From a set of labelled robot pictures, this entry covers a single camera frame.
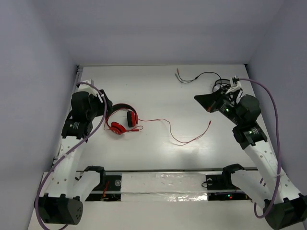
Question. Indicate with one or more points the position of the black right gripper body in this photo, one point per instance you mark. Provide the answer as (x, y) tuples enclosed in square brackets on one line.
[(227, 108)]

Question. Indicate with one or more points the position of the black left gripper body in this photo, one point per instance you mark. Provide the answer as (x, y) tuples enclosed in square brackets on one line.
[(105, 102)]

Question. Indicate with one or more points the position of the red black headphones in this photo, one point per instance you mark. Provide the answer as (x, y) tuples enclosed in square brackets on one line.
[(122, 119)]

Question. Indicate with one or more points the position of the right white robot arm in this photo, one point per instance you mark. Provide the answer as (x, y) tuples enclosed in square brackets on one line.
[(282, 204)]

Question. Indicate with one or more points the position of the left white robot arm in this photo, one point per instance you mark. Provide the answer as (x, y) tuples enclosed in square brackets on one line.
[(60, 195)]

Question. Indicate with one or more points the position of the white black headphones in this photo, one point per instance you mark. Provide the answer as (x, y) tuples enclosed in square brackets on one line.
[(220, 84)]

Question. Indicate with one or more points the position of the silver foil covered panel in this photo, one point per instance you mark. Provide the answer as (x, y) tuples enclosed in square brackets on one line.
[(163, 187)]

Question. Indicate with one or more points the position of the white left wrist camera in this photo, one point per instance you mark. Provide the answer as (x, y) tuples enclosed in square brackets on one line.
[(88, 86)]

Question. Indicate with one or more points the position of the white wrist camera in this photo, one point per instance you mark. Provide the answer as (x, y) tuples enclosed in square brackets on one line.
[(235, 85), (88, 86)]

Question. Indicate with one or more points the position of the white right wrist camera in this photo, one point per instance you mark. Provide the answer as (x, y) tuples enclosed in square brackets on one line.
[(235, 85)]

